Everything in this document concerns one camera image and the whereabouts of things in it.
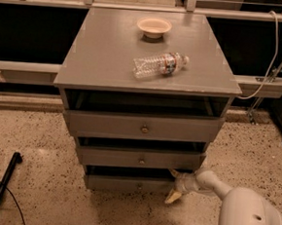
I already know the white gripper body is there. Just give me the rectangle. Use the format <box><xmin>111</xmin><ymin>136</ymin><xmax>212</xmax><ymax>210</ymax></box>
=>
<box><xmin>174</xmin><ymin>172</ymin><xmax>199</xmax><ymax>194</ymax></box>

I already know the grey bottom drawer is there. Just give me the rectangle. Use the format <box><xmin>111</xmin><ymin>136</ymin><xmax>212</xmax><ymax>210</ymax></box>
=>
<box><xmin>84</xmin><ymin>175</ymin><xmax>175</xmax><ymax>194</ymax></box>

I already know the grey drawer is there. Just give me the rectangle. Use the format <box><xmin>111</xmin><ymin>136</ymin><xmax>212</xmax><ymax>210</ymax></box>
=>
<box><xmin>63</xmin><ymin>110</ymin><xmax>224</xmax><ymax>142</ymax></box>
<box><xmin>76</xmin><ymin>147</ymin><xmax>206</xmax><ymax>170</ymax></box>
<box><xmin>84</xmin><ymin>175</ymin><xmax>175</xmax><ymax>194</ymax></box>

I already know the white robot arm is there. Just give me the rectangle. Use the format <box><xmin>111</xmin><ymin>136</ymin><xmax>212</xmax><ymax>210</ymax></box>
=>
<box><xmin>165</xmin><ymin>168</ymin><xmax>282</xmax><ymax>225</ymax></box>

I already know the grey middle drawer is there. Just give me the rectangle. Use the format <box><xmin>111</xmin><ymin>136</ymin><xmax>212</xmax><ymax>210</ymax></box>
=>
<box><xmin>76</xmin><ymin>147</ymin><xmax>206</xmax><ymax>170</ymax></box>

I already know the grey wooden drawer cabinet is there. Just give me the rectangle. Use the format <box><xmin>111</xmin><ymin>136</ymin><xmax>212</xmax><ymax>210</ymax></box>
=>
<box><xmin>46</xmin><ymin>3</ymin><xmax>249</xmax><ymax>202</ymax></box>

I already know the grey top drawer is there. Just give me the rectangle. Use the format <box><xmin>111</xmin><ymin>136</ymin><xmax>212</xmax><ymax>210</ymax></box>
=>
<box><xmin>63</xmin><ymin>110</ymin><xmax>224</xmax><ymax>142</ymax></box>

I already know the clear plastic water bottle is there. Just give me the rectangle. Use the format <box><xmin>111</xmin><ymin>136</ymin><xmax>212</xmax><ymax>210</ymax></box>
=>
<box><xmin>133</xmin><ymin>53</ymin><xmax>190</xmax><ymax>79</ymax></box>

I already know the beige paper bowl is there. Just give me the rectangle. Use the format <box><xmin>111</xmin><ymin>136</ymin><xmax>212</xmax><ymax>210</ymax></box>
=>
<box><xmin>137</xmin><ymin>18</ymin><xmax>172</xmax><ymax>39</ymax></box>

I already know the metal railing frame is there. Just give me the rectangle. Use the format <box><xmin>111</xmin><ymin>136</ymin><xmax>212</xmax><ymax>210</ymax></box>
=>
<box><xmin>0</xmin><ymin>0</ymin><xmax>282</xmax><ymax>133</ymax></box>

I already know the thin black cable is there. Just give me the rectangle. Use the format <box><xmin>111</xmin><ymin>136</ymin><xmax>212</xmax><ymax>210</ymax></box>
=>
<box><xmin>0</xmin><ymin>164</ymin><xmax>32</xmax><ymax>225</ymax></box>

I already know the white cable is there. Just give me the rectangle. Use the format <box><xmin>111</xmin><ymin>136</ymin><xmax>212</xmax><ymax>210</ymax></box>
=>
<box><xmin>235</xmin><ymin>8</ymin><xmax>282</xmax><ymax>104</ymax></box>

